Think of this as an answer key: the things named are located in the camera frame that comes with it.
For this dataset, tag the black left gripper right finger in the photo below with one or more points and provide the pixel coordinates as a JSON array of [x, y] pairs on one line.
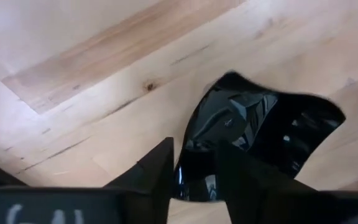
[[244, 186]]

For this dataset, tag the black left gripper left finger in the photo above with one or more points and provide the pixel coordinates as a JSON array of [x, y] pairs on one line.
[[154, 180]]

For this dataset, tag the black glossy leaf-shaped plate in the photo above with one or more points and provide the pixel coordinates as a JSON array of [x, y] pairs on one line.
[[228, 118]]

